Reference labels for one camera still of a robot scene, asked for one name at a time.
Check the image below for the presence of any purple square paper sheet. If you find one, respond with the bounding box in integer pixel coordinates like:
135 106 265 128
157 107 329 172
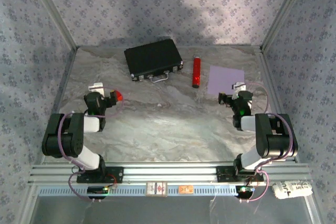
207 66 245 95

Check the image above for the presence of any red glitter tube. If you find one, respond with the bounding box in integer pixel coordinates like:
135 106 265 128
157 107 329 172
192 54 202 89

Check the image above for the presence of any marble patterned table cover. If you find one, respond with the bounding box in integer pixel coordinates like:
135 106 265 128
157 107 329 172
43 45 297 163

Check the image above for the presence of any left black controller board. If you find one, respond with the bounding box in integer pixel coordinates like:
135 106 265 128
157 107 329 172
87 186 110 200

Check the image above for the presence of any black controller board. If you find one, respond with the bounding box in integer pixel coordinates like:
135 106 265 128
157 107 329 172
87 186 110 200
235 185 255 199

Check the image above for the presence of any right black controller board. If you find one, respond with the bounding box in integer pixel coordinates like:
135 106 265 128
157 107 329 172
235 185 255 199

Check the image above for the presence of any white card with red print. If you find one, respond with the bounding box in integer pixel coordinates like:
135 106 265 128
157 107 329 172
145 181 169 198

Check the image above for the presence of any floral patterned backdrop cloth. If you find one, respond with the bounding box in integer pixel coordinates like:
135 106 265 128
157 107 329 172
0 0 336 224

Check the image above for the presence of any grey metal panel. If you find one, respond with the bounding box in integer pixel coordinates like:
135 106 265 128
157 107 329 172
31 196 320 224

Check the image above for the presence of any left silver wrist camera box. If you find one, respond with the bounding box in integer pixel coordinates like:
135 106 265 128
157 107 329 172
88 82 106 96

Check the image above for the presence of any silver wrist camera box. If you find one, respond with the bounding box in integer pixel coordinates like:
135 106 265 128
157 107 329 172
88 82 106 96
231 82 247 92

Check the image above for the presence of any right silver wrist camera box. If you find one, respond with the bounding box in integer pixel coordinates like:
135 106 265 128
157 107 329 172
231 82 247 92

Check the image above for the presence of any aluminium table edge rail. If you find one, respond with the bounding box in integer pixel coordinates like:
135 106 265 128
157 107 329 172
39 48 78 164
257 49 299 163

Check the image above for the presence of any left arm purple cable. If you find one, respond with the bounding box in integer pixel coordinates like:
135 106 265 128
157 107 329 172
59 85 126 204

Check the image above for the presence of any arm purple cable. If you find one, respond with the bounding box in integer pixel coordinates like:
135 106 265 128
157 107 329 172
59 85 126 204
240 82 295 204

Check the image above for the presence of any black briefcase with metal handle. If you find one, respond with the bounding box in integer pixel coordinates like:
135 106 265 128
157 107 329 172
123 38 184 84

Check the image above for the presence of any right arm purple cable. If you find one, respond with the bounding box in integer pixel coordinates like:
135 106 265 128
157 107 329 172
240 82 295 204

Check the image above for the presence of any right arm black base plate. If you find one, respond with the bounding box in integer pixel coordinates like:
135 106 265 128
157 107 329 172
216 165 265 183

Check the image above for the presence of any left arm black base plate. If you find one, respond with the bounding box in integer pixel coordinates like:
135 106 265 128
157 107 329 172
76 166 124 184

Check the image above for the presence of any aluminium mounting rail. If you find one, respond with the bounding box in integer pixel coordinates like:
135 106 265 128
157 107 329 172
28 163 311 184

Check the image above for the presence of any grey slotted cable duct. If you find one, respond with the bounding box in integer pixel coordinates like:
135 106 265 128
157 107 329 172
38 185 237 197

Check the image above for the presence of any aluminium frame post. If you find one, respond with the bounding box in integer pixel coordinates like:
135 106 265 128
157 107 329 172
259 0 313 53
26 0 79 50

